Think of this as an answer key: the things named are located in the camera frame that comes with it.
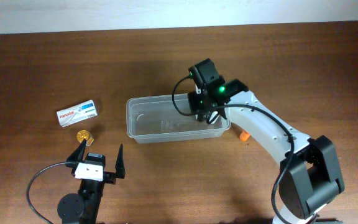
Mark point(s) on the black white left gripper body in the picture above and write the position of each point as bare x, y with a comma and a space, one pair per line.
109, 178

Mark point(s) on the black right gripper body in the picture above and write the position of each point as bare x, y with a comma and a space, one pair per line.
204, 115

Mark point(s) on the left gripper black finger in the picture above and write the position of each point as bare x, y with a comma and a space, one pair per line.
77, 155
119, 166

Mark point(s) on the small gold lid jar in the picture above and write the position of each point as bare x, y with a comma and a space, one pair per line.
85, 135

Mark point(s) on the white Panadol box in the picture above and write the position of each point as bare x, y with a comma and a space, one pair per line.
77, 113

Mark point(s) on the orange tube white cap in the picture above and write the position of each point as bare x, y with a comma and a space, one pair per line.
244, 136

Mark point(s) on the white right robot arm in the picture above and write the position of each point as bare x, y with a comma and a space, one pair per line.
309, 175

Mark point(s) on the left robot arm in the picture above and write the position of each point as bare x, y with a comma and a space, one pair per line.
83, 206

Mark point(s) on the clear plastic container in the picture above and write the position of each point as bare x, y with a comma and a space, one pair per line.
154, 119

